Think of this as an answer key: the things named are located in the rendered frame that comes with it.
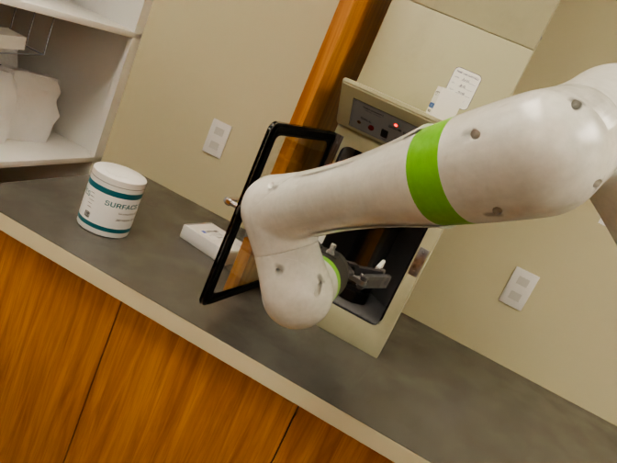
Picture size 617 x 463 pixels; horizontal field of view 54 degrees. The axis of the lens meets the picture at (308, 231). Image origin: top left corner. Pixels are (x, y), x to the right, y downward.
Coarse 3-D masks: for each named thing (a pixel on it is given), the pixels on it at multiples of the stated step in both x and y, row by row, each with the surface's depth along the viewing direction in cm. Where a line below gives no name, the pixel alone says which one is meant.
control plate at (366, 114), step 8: (360, 104) 128; (352, 112) 131; (360, 112) 130; (368, 112) 128; (376, 112) 127; (384, 112) 126; (352, 120) 133; (360, 120) 132; (368, 120) 130; (376, 120) 129; (384, 120) 128; (392, 120) 127; (400, 120) 125; (360, 128) 133; (376, 128) 131; (384, 128) 130; (392, 128) 128; (400, 128) 127; (408, 128) 126; (416, 128) 125; (376, 136) 133; (392, 136) 130
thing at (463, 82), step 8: (456, 72) 129; (464, 72) 129; (472, 72) 128; (456, 80) 129; (464, 80) 129; (472, 80) 128; (480, 80) 128; (448, 88) 130; (456, 88) 130; (464, 88) 129; (472, 88) 129; (472, 96) 129; (464, 104) 130
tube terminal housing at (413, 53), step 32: (384, 32) 133; (416, 32) 130; (448, 32) 128; (480, 32) 127; (384, 64) 134; (416, 64) 131; (448, 64) 129; (480, 64) 127; (512, 64) 126; (416, 96) 132; (480, 96) 128; (352, 320) 145; (384, 320) 142
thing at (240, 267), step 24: (264, 144) 111; (288, 144) 119; (312, 144) 129; (264, 168) 116; (288, 168) 125; (312, 168) 135; (240, 240) 122; (216, 264) 118; (240, 264) 127; (216, 288) 123
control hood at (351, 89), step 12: (348, 84) 125; (360, 84) 125; (348, 96) 128; (360, 96) 126; (372, 96) 124; (384, 96) 123; (348, 108) 131; (384, 108) 125; (396, 108) 124; (408, 108) 122; (336, 120) 136; (348, 120) 134; (408, 120) 124; (420, 120) 123; (432, 120) 121; (360, 132) 135
